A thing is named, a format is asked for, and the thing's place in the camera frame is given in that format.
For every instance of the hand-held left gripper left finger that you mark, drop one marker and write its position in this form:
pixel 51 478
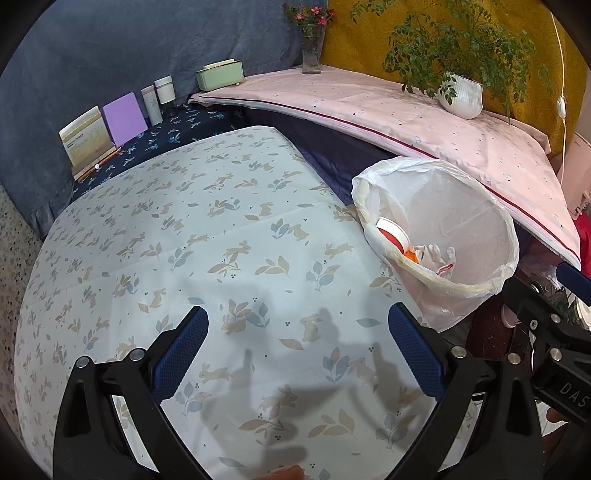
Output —
pixel 180 355

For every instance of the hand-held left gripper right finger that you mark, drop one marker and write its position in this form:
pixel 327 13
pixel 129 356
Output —
pixel 415 355

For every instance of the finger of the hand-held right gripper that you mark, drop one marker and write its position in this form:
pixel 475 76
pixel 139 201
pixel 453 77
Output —
pixel 531 302
pixel 575 279

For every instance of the orange plastic wrapper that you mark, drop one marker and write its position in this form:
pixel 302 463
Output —
pixel 411 255

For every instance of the white tissue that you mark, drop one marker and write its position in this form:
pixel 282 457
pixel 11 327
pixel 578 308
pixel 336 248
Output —
pixel 431 254

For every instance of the bin with white plastic bag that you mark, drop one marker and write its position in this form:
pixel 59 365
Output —
pixel 461 207

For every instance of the red and white paper cup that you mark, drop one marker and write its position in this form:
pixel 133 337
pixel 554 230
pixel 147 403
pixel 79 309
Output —
pixel 395 237

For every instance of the person's left hand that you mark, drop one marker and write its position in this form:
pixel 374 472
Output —
pixel 281 473

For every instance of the jug with white lid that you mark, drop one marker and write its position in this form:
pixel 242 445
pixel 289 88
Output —
pixel 582 314

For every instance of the red cloth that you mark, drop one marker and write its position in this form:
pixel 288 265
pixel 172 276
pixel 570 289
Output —
pixel 585 240

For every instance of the white appliance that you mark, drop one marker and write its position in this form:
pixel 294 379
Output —
pixel 579 166

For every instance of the green plant in white pot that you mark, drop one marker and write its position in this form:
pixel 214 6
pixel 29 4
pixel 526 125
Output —
pixel 461 97

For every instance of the dark purple cloth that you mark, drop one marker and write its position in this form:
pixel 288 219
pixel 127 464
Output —
pixel 323 147

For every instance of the dark blue floral cloth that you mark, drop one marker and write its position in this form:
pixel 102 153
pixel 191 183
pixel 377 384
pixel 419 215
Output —
pixel 184 127

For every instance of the beige desk calendar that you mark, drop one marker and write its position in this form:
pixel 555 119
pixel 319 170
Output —
pixel 85 138

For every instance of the purple card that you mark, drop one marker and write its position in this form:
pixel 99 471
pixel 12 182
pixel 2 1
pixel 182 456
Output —
pixel 124 120

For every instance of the grey cosmetic tube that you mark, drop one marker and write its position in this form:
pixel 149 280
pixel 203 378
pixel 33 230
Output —
pixel 151 106

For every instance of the pink patterned cloth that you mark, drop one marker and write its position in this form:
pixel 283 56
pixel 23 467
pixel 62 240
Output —
pixel 369 101

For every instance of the white cosmetic jar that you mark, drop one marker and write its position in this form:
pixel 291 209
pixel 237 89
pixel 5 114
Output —
pixel 164 90

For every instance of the pale green tissue box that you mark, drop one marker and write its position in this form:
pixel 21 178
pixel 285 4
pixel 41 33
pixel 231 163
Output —
pixel 219 76

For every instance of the blue-grey backdrop cloth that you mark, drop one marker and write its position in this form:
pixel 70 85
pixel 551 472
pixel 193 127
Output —
pixel 138 46

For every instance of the glass vase with red flowers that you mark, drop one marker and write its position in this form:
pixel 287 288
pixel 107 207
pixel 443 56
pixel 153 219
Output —
pixel 311 57

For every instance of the mustard yellow cloth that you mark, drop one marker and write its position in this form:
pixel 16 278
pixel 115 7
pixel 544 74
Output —
pixel 351 41

